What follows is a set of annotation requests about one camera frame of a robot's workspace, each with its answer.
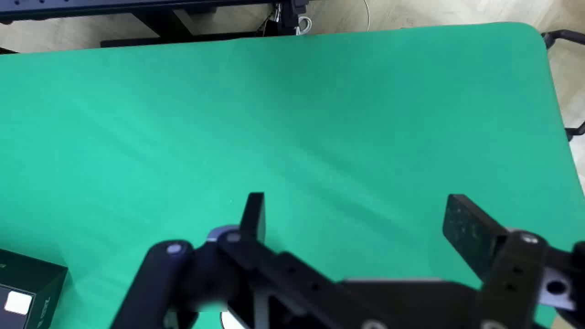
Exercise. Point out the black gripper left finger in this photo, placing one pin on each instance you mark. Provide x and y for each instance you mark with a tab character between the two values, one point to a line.
252	219

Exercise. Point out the black stand leg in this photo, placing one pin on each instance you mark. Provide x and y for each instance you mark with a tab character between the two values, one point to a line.
563	36

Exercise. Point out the green tablecloth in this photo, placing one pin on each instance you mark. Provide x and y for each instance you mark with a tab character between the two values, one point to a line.
292	121

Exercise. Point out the black rectangular box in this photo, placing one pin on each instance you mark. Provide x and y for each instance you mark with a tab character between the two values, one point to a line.
27	285

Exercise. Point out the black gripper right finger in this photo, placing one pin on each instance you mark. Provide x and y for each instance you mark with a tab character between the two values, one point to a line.
472	234

